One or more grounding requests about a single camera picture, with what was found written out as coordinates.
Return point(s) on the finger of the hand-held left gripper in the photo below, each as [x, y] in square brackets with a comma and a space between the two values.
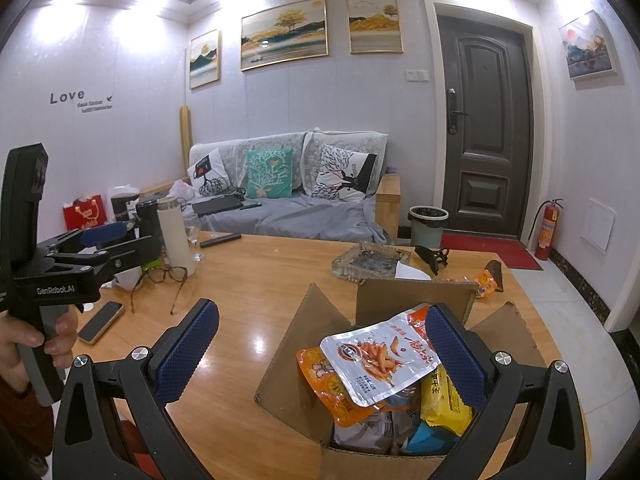
[135, 252]
[107, 232]

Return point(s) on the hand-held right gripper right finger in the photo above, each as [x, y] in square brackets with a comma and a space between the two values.
[457, 360]

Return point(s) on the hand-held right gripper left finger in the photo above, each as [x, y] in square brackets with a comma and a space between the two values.
[187, 350]

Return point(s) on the yellow snack packet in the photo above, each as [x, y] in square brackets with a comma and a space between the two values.
[445, 405]

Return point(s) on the blue packet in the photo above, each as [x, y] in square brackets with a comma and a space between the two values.
[430, 440]

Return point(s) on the silver red snack packet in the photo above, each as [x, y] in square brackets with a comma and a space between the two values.
[370, 355]

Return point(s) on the cardboard box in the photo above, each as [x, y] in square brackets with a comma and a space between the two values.
[300, 330]

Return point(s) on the person's left forearm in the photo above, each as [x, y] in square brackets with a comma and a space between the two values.
[22, 430]

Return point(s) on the person's left hand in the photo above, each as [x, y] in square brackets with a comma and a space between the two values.
[12, 355]

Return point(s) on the red gift bag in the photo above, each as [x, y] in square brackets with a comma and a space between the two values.
[85, 212]

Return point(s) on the black appliance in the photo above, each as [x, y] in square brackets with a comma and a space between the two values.
[124, 202]

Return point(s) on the black thermos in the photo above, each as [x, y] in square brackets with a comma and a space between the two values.
[149, 220]

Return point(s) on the tortoiseshell eyeglasses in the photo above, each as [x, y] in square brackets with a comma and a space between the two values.
[162, 275]

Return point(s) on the white thermos bottle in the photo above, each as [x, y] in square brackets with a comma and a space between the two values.
[175, 240]

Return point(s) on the wine glass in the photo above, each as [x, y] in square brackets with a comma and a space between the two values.
[194, 232]

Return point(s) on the smartphone with tan case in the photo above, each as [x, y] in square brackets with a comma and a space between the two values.
[101, 321]

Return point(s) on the white plastic bag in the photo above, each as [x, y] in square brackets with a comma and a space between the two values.
[181, 190]

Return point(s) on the small orange snack packet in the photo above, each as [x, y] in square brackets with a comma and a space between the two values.
[486, 285]

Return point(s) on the dark brown object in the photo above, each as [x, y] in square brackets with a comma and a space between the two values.
[496, 270]

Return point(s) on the white tissue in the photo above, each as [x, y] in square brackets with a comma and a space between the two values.
[410, 271]

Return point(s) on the black hair claw clip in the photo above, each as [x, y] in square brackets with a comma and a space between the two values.
[431, 257]

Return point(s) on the white cushion red mark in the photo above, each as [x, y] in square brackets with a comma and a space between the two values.
[207, 172]

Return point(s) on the red door mat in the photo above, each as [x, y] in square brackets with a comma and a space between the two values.
[490, 250]

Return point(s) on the beige rolled mat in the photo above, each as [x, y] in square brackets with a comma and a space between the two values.
[186, 140]

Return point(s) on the glass ashtray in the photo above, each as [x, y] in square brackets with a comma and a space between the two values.
[370, 262]

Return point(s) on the grey trash bin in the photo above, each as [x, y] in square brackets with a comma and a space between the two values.
[428, 225]

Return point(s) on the red fire extinguisher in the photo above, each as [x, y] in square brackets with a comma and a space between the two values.
[547, 232]

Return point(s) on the teal cushion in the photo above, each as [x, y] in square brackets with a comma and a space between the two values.
[270, 172]

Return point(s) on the grey sofa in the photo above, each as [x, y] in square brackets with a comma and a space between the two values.
[300, 215]

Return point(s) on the wooden side table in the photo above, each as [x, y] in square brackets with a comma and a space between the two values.
[389, 205]

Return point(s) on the small green mountain painting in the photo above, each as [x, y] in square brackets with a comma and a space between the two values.
[204, 60]

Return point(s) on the white cushion black branch print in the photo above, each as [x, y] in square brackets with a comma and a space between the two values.
[345, 172]

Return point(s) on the dark door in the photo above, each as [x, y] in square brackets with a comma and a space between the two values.
[485, 120]

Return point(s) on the large golden tree painting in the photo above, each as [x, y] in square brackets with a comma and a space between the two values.
[285, 35]

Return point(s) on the medium golden tree painting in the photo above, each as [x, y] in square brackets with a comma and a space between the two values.
[375, 22]

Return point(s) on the white framed mountain painting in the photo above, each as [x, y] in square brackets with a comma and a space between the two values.
[590, 45]

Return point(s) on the black wall lettering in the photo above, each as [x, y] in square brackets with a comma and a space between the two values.
[67, 96]

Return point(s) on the white wall panel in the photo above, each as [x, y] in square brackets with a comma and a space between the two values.
[598, 225]

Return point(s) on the white light switch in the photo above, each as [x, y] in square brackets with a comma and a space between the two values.
[417, 76]

